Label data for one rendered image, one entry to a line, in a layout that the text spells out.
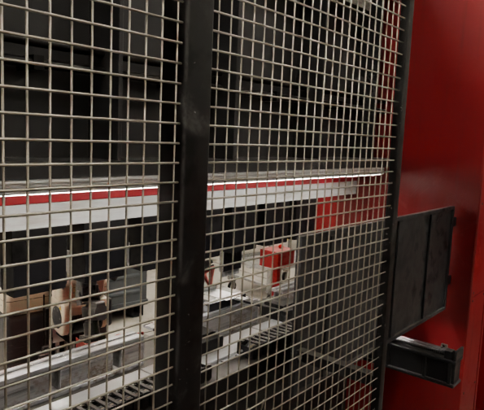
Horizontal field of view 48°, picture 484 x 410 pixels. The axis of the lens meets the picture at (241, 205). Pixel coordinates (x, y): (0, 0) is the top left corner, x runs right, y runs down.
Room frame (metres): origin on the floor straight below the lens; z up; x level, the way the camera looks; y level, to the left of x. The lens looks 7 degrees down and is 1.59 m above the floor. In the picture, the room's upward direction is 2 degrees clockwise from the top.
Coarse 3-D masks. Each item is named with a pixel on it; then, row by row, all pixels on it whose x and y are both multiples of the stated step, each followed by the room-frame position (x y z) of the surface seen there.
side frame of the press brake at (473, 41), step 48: (432, 0) 2.41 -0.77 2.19; (480, 0) 2.28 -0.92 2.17; (432, 48) 2.39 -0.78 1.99; (480, 48) 2.27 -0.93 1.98; (384, 96) 2.52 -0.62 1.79; (432, 96) 2.38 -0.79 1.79; (480, 96) 2.26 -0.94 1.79; (384, 144) 2.51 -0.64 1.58; (432, 144) 2.37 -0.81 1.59; (480, 144) 2.25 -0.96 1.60; (432, 192) 2.36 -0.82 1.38; (480, 192) 2.24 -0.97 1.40; (480, 240) 2.29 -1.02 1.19; (480, 288) 2.34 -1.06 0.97; (432, 336) 2.33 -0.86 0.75; (480, 336) 2.41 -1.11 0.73; (384, 384) 2.45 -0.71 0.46; (432, 384) 2.31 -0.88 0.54
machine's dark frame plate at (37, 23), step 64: (64, 0) 1.33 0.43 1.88; (128, 0) 1.47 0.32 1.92; (256, 0) 1.87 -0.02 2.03; (384, 0) 2.32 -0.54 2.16; (0, 64) 1.21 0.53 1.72; (64, 64) 1.25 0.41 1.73; (256, 64) 1.89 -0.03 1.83; (320, 64) 2.00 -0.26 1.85; (0, 128) 1.21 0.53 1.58; (64, 128) 1.33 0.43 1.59
